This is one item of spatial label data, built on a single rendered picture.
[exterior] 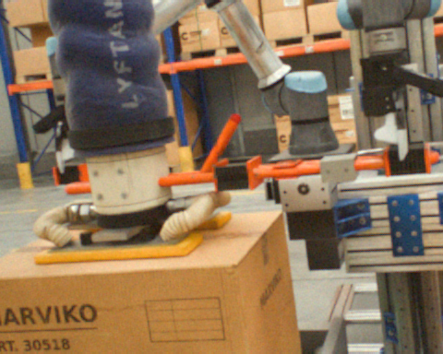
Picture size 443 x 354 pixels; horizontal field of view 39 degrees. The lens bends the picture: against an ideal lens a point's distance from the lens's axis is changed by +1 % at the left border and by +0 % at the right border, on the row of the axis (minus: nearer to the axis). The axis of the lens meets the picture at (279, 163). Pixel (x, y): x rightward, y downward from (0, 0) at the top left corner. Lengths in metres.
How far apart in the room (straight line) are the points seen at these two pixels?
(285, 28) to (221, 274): 7.55
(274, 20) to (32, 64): 3.81
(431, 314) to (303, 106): 0.74
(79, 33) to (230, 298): 0.59
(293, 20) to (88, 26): 7.35
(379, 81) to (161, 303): 0.59
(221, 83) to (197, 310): 9.06
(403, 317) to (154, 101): 1.07
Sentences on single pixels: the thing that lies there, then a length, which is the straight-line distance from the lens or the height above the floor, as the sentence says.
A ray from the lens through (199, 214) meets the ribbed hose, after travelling 1.25.
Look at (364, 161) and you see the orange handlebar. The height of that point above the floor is 1.09.
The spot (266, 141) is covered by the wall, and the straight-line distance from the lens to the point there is 9.95.
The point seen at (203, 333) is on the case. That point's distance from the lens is 1.20.
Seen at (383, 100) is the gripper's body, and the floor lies 1.20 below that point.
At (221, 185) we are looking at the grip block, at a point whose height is 1.07.
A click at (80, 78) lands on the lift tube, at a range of 1.31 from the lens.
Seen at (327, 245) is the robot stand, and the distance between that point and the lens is 1.72.
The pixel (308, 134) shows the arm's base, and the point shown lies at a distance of 1.76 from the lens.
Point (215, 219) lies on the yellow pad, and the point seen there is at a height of 0.97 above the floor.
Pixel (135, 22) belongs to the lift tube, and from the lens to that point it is 1.31.
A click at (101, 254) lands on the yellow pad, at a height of 0.96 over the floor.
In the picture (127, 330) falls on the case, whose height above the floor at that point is 0.83.
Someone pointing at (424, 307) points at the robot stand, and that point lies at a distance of 2.00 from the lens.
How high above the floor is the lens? 1.28
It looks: 8 degrees down
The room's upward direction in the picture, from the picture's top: 7 degrees counter-clockwise
